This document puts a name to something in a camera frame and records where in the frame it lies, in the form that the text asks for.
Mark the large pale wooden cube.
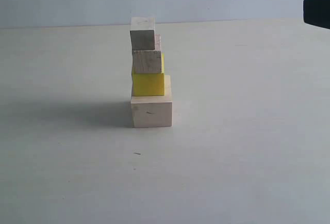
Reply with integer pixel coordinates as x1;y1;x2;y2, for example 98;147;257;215
130;75;173;128

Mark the small wooden cube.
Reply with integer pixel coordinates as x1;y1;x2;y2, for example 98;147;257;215
130;17;155;50

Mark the medium wooden cube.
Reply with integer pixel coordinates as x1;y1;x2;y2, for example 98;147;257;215
132;34;163;74

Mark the yellow cube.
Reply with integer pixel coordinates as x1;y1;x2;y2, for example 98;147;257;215
131;53;165;97

